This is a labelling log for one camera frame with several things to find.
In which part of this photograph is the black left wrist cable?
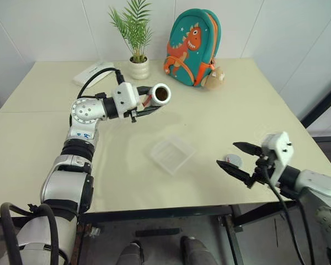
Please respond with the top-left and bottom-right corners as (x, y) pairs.
(76, 67), (125, 100)

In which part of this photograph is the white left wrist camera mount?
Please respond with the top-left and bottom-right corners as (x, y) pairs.
(111, 82), (141, 120)

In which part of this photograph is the clear plastic container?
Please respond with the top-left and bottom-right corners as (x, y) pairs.
(149, 134), (197, 176)

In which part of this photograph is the black metal table frame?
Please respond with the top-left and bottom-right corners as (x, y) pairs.
(77, 200), (300, 265)

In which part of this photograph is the green plant in white pot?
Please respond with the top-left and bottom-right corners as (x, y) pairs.
(108, 0), (154, 81)

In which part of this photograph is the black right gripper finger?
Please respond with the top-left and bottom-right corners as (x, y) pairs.
(216, 159), (256, 189)
(232, 141), (264, 157)

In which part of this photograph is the white rectangular case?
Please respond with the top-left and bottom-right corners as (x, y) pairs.
(72, 61), (115, 89)

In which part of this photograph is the brown plush toy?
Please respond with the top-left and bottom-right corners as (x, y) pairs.
(203, 65), (227, 91)

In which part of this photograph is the teal dinosaur backpack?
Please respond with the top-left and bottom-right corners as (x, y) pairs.
(162, 7), (223, 88)

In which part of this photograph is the black metal beam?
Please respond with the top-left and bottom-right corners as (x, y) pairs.
(300, 79), (331, 130)

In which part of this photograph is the silver red cylindrical can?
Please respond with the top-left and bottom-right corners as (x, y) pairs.
(141, 83), (173, 109)

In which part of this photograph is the thick black shoulder hose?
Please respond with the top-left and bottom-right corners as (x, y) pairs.
(0, 202), (62, 265)

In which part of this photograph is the small silver caster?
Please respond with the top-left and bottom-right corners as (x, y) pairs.
(88, 225), (102, 239)

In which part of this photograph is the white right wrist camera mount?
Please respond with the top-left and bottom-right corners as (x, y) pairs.
(260, 131), (295, 188)

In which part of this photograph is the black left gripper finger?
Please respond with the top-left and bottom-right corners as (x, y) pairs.
(136, 86), (156, 96)
(135, 105), (162, 118)

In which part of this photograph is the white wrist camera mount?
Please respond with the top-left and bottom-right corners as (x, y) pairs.
(111, 82), (141, 120)
(260, 131), (295, 188)

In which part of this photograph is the small silver can lid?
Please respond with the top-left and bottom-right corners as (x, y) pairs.
(223, 153), (243, 169)

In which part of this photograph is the black bar on floor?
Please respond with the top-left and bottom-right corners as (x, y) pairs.
(135, 227), (183, 238)

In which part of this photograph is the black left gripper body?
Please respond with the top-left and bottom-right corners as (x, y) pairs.
(124, 108), (145, 124)

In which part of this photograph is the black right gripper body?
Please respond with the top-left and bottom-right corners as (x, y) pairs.
(253, 155), (277, 186)

